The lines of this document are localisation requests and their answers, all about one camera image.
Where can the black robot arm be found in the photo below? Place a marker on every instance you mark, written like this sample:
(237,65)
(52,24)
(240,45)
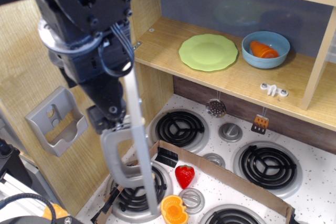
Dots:
(71,19)

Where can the grey middle stove knob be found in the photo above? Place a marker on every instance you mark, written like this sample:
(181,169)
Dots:
(215,158)

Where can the white door latch clip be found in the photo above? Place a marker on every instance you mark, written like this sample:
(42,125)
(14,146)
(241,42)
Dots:
(273,90)

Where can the brown cardboard barrier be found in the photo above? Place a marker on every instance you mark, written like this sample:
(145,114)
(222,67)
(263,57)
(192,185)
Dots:
(218,185)

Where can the back right stove burner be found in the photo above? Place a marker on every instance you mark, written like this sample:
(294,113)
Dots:
(270,166)

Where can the front right stove burner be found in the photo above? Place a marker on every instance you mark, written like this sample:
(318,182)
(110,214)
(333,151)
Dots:
(231,213)

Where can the silver toy skimmer spoon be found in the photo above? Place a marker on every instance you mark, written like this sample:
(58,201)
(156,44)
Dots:
(215,107)

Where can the grey toy microwave door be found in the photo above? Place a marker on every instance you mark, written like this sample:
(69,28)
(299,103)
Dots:
(141,174)

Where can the grey back stove knob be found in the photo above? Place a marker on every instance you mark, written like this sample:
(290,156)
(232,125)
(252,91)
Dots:
(230,132)

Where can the red toy strawberry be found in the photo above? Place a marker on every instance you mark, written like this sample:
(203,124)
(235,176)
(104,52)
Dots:
(184,175)

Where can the grey wall phone holder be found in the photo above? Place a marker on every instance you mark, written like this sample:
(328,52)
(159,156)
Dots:
(50,113)

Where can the orange toy fruit half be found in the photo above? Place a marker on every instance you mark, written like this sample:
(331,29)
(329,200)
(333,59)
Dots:
(173,210)

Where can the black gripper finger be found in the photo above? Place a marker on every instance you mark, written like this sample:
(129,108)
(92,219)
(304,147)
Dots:
(69,81)
(100,122)

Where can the blue toy bowl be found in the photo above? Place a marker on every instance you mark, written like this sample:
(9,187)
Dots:
(272,39)

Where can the front left stove burner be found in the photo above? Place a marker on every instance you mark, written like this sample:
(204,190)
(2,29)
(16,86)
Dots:
(131,205)

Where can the stove burner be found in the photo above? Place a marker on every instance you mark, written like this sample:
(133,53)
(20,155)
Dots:
(182,128)
(270,166)
(231,213)
(131,205)

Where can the grey front stove knob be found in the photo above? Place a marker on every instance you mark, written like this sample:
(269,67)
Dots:
(193,199)

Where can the green toy plate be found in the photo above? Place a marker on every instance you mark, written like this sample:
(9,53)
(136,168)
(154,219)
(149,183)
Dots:
(208,52)

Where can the black equipment on left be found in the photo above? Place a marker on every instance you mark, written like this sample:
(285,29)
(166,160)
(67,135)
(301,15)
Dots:
(12,164)

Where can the grey stove knob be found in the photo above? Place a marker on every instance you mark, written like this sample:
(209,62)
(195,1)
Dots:
(230,132)
(193,199)
(215,158)

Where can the orange toy spatula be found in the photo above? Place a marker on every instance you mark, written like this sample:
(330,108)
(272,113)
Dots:
(260,123)

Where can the orange toy carrot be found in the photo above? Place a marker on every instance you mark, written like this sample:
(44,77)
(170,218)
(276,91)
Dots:
(261,50)

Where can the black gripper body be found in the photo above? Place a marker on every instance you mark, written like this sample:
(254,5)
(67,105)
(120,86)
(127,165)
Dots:
(96,64)

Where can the back left stove burner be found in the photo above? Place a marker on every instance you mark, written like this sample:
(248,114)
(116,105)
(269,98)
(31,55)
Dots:
(182,128)

